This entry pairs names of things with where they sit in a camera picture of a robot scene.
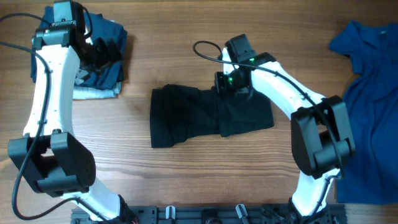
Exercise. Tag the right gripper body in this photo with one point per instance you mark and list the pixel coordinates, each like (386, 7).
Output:
(228, 84)

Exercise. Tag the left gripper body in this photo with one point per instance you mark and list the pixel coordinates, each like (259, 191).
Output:
(100, 56)

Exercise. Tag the black polo shirt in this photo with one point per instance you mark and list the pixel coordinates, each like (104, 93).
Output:
(178, 113)

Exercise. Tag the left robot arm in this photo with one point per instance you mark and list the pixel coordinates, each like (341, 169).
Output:
(48, 156)

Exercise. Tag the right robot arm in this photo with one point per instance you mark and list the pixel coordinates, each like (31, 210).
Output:
(321, 136)

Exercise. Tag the folded navy blue garment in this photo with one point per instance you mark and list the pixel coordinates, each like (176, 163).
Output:
(109, 71)

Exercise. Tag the folded light grey garment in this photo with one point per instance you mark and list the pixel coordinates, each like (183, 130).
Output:
(88, 93)

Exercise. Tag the blue polo shirt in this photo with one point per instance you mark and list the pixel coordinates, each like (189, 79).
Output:
(371, 100)

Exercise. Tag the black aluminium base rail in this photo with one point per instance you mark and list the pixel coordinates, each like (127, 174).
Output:
(267, 213)

